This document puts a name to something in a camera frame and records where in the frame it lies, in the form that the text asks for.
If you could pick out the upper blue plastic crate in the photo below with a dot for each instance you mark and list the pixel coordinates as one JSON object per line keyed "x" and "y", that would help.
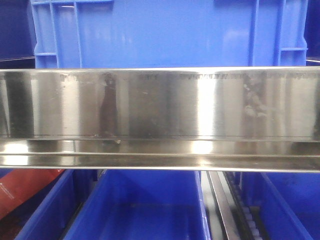
{"x": 169, "y": 33}

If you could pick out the blue bin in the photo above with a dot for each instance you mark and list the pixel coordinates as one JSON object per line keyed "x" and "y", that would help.
{"x": 52, "y": 216}
{"x": 289, "y": 203}
{"x": 143, "y": 205}

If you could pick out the lower right blue bin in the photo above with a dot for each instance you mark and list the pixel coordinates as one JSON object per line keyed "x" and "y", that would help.
{"x": 289, "y": 203}

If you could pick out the lower left blue bin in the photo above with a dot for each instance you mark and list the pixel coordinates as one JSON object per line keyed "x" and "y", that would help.
{"x": 52, "y": 216}

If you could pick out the lower middle blue bin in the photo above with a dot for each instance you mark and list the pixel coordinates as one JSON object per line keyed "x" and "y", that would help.
{"x": 143, "y": 205}

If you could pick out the metal roller track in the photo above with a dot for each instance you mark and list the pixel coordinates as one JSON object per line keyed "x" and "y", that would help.
{"x": 228, "y": 217}

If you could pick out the red package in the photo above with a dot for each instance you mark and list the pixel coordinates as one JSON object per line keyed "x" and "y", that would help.
{"x": 19, "y": 185}

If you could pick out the stainless steel shelf rail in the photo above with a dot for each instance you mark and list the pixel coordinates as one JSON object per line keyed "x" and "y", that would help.
{"x": 242, "y": 119}

